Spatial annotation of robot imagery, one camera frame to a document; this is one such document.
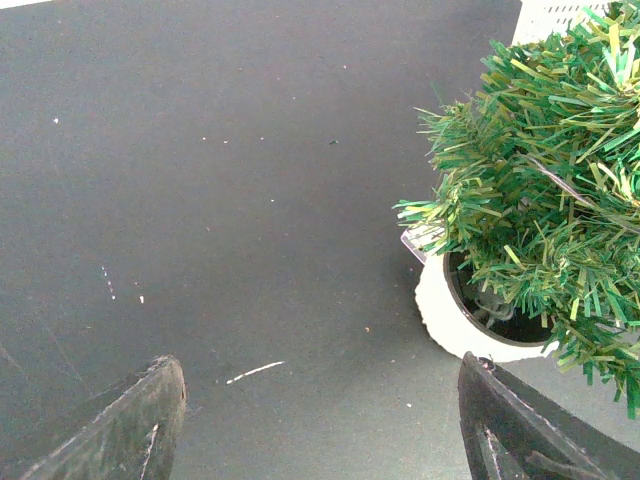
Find white plastic basket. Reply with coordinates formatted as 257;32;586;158
512;0;611;44

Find small green christmas tree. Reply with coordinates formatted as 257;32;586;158
395;1;639;418

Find white bulb string lights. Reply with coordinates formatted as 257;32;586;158
399;154;640;266

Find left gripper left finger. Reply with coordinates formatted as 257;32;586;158
19;355;187;479

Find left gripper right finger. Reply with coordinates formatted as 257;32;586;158
458;352;639;479

